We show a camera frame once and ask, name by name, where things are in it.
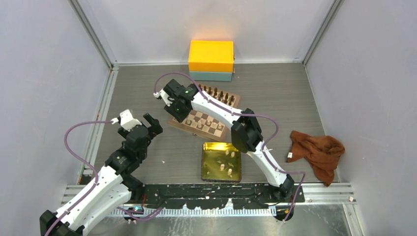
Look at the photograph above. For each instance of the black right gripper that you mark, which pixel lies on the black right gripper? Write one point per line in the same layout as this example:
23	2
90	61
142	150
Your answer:
179	117

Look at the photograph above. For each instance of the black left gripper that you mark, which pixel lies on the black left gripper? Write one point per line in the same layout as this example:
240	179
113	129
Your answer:
155	129

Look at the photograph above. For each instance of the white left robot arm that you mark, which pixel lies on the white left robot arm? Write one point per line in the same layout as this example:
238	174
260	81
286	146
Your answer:
110	187

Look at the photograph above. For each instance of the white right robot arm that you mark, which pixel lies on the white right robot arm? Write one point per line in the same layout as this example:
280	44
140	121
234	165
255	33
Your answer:
246	133

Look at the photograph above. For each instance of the wooden chess board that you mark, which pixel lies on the wooden chess board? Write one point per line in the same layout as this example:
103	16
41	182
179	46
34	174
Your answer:
203	125

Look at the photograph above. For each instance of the yellow plastic box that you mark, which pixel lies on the yellow plastic box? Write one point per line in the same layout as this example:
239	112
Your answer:
211	56

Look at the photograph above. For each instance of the teal plastic box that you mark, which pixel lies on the teal plastic box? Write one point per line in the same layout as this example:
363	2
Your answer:
211	76

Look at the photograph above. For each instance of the yellow metal tray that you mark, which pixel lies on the yellow metal tray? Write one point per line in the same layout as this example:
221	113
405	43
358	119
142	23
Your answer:
221	162

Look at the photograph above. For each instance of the brown cloth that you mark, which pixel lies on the brown cloth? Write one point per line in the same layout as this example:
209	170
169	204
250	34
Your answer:
321	152

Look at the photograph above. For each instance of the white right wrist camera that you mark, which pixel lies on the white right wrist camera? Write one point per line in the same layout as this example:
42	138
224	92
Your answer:
162	95

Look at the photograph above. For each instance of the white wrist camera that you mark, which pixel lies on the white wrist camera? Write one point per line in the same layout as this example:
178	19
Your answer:
162	95
126	120

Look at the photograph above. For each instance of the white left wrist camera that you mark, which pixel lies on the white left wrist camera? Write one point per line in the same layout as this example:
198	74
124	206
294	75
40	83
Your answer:
126	120

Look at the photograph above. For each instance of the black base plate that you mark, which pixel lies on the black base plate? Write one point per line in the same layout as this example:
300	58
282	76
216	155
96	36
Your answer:
211	196

